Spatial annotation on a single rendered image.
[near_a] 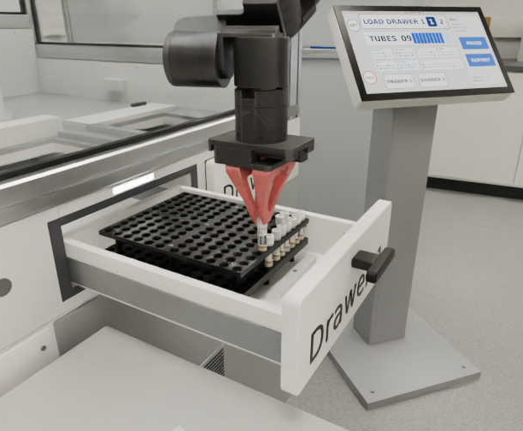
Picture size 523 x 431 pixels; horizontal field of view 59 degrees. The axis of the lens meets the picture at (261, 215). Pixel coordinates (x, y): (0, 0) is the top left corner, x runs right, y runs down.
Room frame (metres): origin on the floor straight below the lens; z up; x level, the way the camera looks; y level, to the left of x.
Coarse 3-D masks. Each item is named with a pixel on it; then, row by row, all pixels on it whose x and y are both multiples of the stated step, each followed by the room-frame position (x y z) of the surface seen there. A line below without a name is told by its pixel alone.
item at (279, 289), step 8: (312, 256) 0.58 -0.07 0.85; (304, 264) 0.55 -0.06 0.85; (312, 264) 0.57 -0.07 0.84; (288, 272) 0.53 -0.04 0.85; (296, 272) 0.53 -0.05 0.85; (304, 272) 0.55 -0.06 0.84; (280, 280) 0.51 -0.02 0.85; (288, 280) 0.51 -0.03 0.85; (296, 280) 0.52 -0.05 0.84; (272, 288) 0.49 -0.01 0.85; (280, 288) 0.49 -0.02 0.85; (288, 288) 0.50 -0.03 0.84; (272, 296) 0.49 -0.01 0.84; (280, 296) 0.49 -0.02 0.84
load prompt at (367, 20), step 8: (360, 16) 1.43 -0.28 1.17; (368, 16) 1.43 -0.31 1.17; (376, 16) 1.44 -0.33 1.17; (384, 16) 1.45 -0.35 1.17; (392, 16) 1.46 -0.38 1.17; (400, 16) 1.47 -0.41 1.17; (408, 16) 1.48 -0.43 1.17; (416, 16) 1.49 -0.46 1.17; (424, 16) 1.50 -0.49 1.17; (432, 16) 1.51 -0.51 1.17; (440, 16) 1.52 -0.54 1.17; (368, 24) 1.42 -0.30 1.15; (376, 24) 1.42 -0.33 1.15; (384, 24) 1.43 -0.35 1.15; (392, 24) 1.44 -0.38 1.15; (400, 24) 1.45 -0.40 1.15; (408, 24) 1.46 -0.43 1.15; (416, 24) 1.47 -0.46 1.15; (424, 24) 1.48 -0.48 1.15; (432, 24) 1.49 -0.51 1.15; (440, 24) 1.50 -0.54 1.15; (448, 24) 1.50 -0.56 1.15
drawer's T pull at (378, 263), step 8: (392, 248) 0.48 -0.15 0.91; (360, 256) 0.46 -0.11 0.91; (368, 256) 0.46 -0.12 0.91; (376, 256) 0.46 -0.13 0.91; (384, 256) 0.46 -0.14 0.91; (392, 256) 0.47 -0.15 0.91; (352, 264) 0.45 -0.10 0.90; (360, 264) 0.45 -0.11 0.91; (368, 264) 0.44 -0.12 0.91; (376, 264) 0.44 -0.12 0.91; (384, 264) 0.44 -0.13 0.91; (368, 272) 0.42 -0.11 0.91; (376, 272) 0.42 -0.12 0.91; (368, 280) 0.42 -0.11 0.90; (376, 280) 0.42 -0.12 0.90
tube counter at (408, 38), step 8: (400, 32) 1.43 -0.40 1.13; (408, 32) 1.44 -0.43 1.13; (416, 32) 1.45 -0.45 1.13; (424, 32) 1.45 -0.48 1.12; (432, 32) 1.46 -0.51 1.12; (440, 32) 1.47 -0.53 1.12; (448, 32) 1.48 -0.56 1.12; (408, 40) 1.42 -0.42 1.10; (416, 40) 1.43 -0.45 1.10; (424, 40) 1.44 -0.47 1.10; (432, 40) 1.44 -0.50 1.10; (440, 40) 1.45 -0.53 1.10; (448, 40) 1.46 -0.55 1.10
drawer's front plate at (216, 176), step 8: (208, 168) 0.78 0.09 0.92; (216, 168) 0.78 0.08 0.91; (224, 168) 0.80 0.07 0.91; (208, 176) 0.78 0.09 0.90; (216, 176) 0.78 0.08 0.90; (224, 176) 0.80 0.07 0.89; (248, 176) 0.87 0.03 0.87; (208, 184) 0.78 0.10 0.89; (216, 184) 0.78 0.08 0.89; (224, 184) 0.80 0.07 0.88; (232, 184) 0.82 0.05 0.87; (272, 184) 0.96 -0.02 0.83
